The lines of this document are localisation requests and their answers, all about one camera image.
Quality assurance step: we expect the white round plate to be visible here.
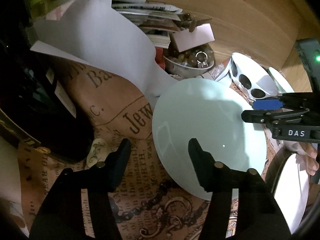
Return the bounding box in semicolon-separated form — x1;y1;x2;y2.
272;153;309;233

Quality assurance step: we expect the pale green round plate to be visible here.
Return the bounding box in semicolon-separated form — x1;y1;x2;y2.
152;78;267;200

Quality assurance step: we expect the person's right hand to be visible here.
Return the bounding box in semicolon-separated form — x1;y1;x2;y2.
299;142;319;176

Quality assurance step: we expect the white bowl with black dots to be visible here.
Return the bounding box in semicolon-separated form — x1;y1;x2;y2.
228;52;279;101

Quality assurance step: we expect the small bowl of beads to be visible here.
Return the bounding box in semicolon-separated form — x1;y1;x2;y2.
163;44;215;79

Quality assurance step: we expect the newspaper print table mat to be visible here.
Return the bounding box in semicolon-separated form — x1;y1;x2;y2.
17;60;278;240

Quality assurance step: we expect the small white paper box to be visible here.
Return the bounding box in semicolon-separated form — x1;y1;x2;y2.
170;23;215;52

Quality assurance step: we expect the dark wine bottle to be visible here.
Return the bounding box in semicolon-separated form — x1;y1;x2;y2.
1;39;93;164

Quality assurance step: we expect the stack of papers and magazines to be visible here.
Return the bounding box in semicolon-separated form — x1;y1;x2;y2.
112;3;192;49

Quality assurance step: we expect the long white paper strip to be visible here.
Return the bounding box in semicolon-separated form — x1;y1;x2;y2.
31;0;177;105

